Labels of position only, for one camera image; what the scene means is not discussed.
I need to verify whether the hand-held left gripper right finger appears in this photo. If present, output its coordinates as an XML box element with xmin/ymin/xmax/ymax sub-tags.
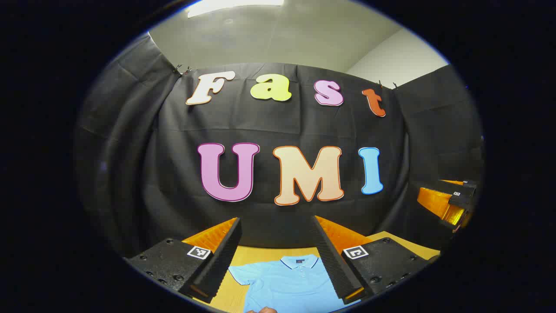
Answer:
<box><xmin>310</xmin><ymin>215</ymin><xmax>431</xmax><ymax>305</ymax></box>

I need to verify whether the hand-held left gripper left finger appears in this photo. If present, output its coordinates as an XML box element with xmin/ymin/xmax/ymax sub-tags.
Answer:
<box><xmin>124</xmin><ymin>217</ymin><xmax>242</xmax><ymax>304</ymax></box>

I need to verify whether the light blue T-shirt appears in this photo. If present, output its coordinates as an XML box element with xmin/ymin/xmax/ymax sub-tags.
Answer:
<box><xmin>228</xmin><ymin>254</ymin><xmax>361</xmax><ymax>313</ymax></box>

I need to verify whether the black backdrop cloth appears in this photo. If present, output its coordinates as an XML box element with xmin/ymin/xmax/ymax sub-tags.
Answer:
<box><xmin>74</xmin><ymin>33</ymin><xmax>485</xmax><ymax>257</ymax></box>

